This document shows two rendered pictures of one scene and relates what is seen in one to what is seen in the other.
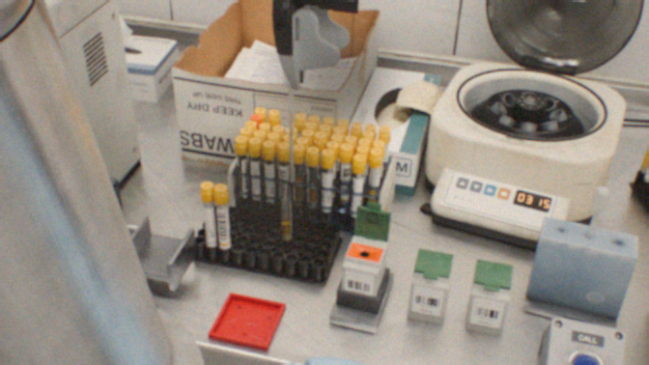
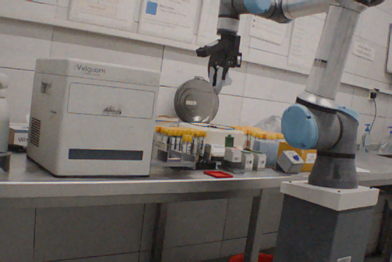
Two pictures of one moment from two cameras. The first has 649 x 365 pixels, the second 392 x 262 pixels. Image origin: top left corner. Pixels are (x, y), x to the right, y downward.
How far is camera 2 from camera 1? 1.30 m
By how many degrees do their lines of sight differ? 57
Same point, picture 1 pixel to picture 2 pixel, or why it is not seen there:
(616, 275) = (275, 149)
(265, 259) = (200, 163)
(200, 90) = not seen: hidden behind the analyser
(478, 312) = (260, 162)
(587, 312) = (270, 164)
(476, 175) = (216, 143)
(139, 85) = not seen: hidden behind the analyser
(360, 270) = (237, 152)
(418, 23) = not seen: hidden behind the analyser
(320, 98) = (172, 121)
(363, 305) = (238, 165)
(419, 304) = (247, 164)
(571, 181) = (240, 139)
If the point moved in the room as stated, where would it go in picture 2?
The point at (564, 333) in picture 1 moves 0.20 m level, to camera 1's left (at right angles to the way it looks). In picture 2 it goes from (287, 153) to (260, 155)
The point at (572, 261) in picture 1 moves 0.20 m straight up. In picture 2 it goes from (267, 147) to (274, 96)
